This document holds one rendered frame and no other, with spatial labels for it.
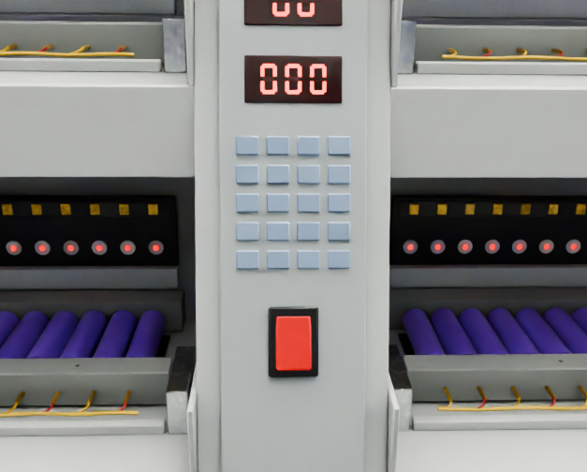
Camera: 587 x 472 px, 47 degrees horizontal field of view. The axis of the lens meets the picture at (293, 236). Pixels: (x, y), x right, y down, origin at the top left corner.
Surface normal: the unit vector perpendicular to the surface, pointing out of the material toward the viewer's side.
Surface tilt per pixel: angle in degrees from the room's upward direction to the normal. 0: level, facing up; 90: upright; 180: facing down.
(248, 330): 90
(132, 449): 17
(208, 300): 90
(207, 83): 90
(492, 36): 107
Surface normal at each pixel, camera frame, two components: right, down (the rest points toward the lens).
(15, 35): 0.04, 0.35
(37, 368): 0.01, -0.94
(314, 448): 0.04, 0.05
